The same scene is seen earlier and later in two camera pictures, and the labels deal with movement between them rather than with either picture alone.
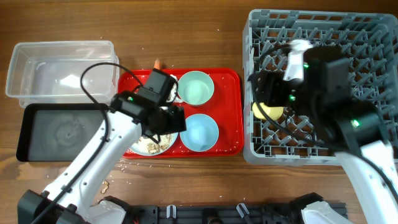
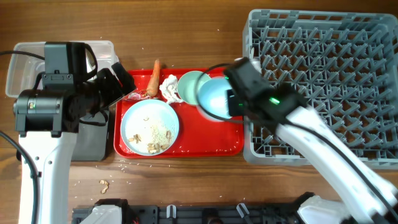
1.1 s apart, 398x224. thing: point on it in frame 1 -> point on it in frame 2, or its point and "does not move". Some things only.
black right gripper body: [267, 90] -> [233, 104]
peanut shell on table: [105, 186] does not move
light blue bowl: [201, 132] -> [212, 98]
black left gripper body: [171, 121] -> [105, 90]
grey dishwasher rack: [369, 41] does not move
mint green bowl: [195, 88] does not move
